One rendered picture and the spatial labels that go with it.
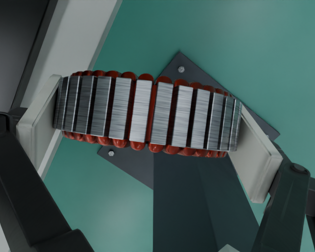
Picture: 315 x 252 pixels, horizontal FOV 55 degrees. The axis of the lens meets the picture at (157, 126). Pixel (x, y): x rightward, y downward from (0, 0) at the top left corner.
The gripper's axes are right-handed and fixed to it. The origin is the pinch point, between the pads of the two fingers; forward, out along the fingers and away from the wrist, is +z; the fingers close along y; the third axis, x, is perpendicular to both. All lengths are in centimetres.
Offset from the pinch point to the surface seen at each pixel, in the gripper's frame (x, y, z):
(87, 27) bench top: 3.4, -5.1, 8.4
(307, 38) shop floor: -1, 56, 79
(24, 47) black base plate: 1.6, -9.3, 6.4
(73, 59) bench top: 0.7, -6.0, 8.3
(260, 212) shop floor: -72, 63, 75
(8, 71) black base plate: -0.5, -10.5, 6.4
